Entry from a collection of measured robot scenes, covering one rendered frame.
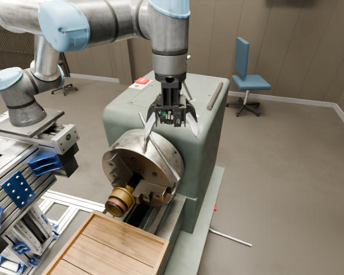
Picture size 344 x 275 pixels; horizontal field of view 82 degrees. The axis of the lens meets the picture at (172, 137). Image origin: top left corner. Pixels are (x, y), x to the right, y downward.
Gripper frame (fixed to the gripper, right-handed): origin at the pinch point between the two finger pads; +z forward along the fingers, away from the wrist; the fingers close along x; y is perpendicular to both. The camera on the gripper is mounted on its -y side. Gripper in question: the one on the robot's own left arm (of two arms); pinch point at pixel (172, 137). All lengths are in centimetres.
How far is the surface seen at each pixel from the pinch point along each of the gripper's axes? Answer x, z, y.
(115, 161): -20.1, 13.8, -3.8
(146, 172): -9.5, 18.4, -3.3
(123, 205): -16.3, 22.7, 7.8
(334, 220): 143, 135, -54
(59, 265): -41, 44, 18
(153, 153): -6.8, 11.0, -5.4
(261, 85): 124, 84, -233
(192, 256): 10, 79, 1
